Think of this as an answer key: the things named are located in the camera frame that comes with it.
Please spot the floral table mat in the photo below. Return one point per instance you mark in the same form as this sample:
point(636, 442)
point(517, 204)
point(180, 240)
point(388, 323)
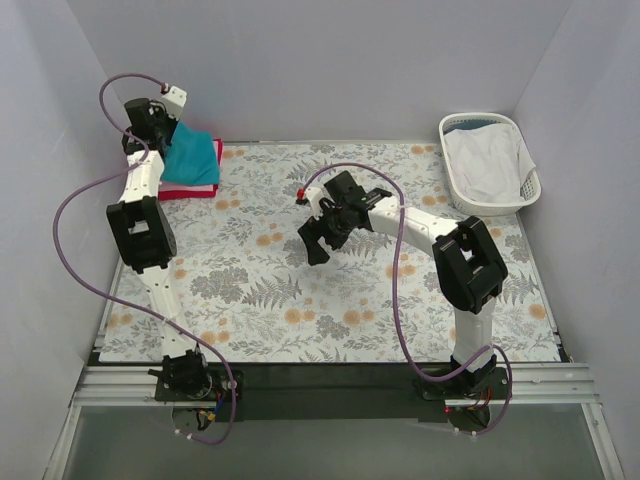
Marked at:
point(246, 286)

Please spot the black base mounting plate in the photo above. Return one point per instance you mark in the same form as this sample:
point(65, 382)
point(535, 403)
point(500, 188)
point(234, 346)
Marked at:
point(336, 391)

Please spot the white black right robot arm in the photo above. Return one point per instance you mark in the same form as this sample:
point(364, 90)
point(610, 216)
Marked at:
point(470, 269)

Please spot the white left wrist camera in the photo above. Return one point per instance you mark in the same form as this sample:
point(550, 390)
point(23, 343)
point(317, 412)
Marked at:
point(174, 99)

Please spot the teal t shirt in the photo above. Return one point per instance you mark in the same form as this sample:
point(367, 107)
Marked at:
point(192, 158)

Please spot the white t shirt in basket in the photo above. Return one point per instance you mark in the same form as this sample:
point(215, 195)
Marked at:
point(487, 163)

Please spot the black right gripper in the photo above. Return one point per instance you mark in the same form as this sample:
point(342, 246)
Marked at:
point(323, 228)

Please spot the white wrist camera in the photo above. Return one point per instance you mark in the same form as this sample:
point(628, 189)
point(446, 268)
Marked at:
point(313, 197)
point(174, 99)

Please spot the aluminium frame rail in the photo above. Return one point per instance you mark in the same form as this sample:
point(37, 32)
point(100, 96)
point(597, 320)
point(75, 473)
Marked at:
point(339, 421)

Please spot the red folded t shirt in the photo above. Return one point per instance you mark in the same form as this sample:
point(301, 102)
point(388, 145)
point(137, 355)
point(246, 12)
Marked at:
point(192, 171)

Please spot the white laundry basket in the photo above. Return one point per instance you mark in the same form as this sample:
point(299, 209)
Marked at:
point(531, 190)

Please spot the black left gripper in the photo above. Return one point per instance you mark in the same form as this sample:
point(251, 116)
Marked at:
point(157, 138)

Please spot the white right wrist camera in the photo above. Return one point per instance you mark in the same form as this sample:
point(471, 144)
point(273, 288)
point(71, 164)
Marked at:
point(313, 197)

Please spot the pink folded t shirt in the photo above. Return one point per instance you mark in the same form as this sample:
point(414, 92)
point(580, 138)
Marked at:
point(172, 191)

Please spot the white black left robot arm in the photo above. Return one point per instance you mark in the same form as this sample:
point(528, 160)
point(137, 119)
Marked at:
point(146, 242)

